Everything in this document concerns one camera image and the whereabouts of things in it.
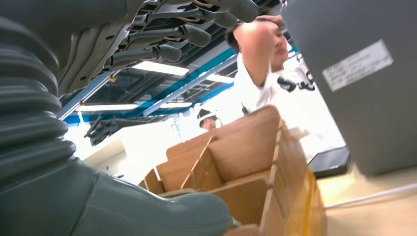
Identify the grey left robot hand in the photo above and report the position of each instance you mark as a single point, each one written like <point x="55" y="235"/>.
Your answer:
<point x="49" y="19"/>

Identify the person with white headset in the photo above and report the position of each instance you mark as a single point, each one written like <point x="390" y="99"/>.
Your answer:
<point x="208" y="119"/>

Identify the long ceiling light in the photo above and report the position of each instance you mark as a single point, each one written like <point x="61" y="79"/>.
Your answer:
<point x="176" y="105"/>
<point x="220" y="79"/>
<point x="106" y="107"/>
<point x="159" y="68"/>

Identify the white label sticker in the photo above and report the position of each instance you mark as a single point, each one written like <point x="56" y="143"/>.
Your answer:
<point x="356" y="65"/>

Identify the brown cardboard compartment box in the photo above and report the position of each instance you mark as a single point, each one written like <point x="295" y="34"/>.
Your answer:
<point x="247" y="153"/>

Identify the grey device box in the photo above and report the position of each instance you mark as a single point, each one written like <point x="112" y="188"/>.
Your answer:
<point x="365" y="123"/>

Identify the black flat pad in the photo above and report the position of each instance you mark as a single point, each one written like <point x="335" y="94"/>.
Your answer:
<point x="329" y="161"/>

